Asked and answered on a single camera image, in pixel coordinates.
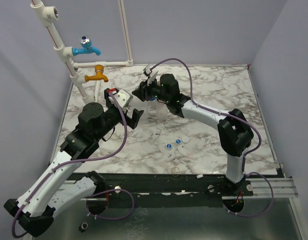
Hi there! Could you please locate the small black white knob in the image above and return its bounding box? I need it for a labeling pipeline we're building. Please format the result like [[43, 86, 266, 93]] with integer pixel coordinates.
[[79, 222, 89, 233]]

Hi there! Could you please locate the purple cable base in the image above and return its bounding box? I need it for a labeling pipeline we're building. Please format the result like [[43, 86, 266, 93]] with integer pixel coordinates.
[[86, 185, 136, 221], [226, 171, 274, 218]]

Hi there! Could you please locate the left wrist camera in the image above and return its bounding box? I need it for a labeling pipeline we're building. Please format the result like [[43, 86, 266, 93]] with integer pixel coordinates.
[[111, 88, 133, 112]]

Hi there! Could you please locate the blue faucet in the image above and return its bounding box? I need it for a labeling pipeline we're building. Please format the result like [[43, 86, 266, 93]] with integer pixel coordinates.
[[72, 35, 101, 56]]

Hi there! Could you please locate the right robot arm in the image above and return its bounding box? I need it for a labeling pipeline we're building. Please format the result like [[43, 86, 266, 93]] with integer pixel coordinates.
[[132, 73, 254, 196]]

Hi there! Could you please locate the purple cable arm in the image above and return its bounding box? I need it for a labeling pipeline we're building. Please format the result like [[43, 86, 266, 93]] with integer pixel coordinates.
[[150, 57, 262, 176], [12, 93, 127, 238]]

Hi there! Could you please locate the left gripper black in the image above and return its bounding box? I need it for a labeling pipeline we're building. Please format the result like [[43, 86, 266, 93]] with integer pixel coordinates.
[[95, 93, 144, 141]]

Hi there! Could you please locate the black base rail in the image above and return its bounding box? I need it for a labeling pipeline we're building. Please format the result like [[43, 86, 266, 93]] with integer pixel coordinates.
[[87, 173, 252, 209]]

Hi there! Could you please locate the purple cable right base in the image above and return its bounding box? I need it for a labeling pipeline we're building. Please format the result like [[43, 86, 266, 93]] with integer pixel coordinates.
[[226, 171, 274, 218]]

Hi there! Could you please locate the blue white bottle cap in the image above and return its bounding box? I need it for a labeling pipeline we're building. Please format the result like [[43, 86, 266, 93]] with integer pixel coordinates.
[[166, 143, 172, 150]]

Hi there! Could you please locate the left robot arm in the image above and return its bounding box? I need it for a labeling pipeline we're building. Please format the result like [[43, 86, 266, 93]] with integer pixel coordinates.
[[4, 88, 143, 239]]

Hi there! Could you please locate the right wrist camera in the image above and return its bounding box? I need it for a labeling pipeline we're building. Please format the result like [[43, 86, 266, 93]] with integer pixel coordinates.
[[143, 63, 158, 86]]

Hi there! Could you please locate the yellow rubber band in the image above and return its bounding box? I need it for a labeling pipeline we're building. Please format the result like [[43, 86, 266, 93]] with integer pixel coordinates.
[[171, 166, 180, 176]]

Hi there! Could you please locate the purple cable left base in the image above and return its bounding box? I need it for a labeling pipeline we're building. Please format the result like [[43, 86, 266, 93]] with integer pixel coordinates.
[[86, 185, 136, 221]]

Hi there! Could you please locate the orange label clear bottle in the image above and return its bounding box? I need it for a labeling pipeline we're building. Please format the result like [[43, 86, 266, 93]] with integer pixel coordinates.
[[147, 99, 168, 121]]

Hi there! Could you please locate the orange faucet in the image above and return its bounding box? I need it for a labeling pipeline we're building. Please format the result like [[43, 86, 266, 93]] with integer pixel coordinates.
[[85, 64, 109, 83]]

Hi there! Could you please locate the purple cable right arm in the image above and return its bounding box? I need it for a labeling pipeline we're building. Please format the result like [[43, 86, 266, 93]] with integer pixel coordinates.
[[150, 57, 262, 176]]

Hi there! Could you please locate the plain white bottle cap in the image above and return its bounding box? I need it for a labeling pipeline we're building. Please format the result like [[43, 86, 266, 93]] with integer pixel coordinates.
[[182, 136, 189, 143]]

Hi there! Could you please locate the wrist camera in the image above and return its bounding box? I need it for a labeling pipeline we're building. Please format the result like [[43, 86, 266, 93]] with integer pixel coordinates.
[[143, 63, 158, 86], [111, 88, 133, 112]]

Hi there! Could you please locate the white PVC pipe frame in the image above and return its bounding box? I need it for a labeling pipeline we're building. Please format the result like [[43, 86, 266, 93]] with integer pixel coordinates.
[[30, 0, 134, 112]]

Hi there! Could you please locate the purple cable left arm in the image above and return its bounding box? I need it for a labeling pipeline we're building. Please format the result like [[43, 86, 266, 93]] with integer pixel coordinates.
[[12, 93, 127, 238]]

